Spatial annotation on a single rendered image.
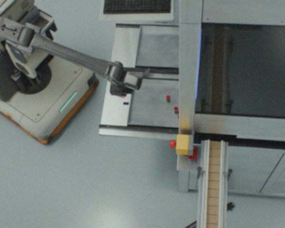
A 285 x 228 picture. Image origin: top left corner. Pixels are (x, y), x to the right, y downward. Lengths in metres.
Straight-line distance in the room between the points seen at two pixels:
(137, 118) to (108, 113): 0.15
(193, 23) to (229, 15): 0.11
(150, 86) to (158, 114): 0.17
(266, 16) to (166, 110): 1.02
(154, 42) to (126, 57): 0.17
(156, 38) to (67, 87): 0.89
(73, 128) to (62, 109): 0.26
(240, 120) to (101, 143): 1.47
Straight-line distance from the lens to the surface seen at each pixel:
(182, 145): 1.91
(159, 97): 2.18
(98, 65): 1.73
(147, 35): 2.39
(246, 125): 1.87
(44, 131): 2.94
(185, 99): 1.67
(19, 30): 1.76
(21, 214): 3.06
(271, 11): 1.24
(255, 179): 2.57
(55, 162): 3.09
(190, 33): 1.31
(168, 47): 2.34
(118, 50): 2.36
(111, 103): 2.19
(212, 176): 1.97
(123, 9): 2.59
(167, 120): 2.12
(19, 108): 3.03
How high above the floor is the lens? 2.80
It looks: 64 degrees down
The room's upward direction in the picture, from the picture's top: 10 degrees counter-clockwise
